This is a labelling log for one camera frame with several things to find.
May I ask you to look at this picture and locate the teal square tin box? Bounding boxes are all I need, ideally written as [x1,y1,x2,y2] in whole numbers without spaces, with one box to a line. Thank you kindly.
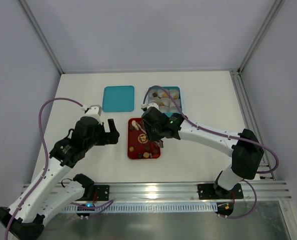
[146,86,183,120]

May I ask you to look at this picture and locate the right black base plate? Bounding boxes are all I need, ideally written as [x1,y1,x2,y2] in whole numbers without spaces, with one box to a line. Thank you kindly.
[197,183,244,200]

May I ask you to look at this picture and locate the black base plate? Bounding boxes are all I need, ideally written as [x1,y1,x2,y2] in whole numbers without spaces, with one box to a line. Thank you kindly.
[197,183,244,200]
[91,184,110,202]

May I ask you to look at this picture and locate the metal tongs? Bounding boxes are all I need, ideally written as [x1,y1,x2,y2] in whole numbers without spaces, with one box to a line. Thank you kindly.
[137,123,164,149]

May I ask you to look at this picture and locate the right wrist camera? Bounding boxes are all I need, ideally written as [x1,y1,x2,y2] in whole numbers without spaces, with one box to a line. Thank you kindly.
[141,103,159,112]

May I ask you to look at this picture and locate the aluminium rail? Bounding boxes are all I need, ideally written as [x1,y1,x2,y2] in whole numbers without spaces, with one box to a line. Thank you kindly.
[229,70,275,172]
[95,179,292,203]

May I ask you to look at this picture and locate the right side aluminium rail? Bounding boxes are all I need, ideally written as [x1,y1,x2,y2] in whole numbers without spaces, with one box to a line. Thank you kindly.
[229,70,275,172]

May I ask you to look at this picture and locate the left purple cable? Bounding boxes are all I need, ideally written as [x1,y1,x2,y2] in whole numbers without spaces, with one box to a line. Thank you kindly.
[3,97,86,240]

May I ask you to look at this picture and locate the red rectangular tray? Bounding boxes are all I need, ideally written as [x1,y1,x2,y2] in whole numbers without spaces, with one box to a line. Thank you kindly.
[127,117,161,160]

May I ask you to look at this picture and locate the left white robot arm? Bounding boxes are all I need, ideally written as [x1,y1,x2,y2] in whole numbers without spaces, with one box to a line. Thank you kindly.
[0,116,120,240]

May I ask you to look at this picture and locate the aluminium front rail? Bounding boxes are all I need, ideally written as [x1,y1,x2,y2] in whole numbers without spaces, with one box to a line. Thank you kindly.
[95,179,292,203]

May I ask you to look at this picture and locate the white slotted cable duct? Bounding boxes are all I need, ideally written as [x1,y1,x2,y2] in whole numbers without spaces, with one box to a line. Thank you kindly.
[61,202,218,214]

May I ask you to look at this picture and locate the golden scalloped round chocolate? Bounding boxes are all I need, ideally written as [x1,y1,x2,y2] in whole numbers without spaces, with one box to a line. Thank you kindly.
[143,152,150,158]

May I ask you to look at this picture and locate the teal tin lid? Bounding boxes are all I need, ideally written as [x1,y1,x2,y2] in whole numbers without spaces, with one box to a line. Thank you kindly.
[102,85,135,113]

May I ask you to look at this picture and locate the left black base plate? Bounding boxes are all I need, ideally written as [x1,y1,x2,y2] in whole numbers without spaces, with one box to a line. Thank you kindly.
[91,184,110,202]

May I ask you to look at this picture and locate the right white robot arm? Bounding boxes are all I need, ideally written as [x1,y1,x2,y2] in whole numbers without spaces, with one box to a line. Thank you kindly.
[141,106,264,199]

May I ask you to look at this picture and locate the white paper cup liner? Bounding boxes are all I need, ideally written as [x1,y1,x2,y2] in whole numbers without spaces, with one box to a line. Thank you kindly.
[148,89,158,99]
[169,98,181,107]
[168,106,181,113]
[159,105,170,114]
[157,89,169,98]
[148,98,160,104]
[169,89,180,99]
[159,97,170,107]

